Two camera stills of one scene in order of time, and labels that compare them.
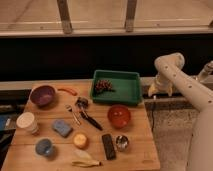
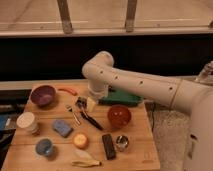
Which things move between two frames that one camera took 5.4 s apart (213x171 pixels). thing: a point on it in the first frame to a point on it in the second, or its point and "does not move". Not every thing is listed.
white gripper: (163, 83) to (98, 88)
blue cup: (44, 147) does not move
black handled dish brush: (81, 104) does not move
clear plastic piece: (81, 155) does not move
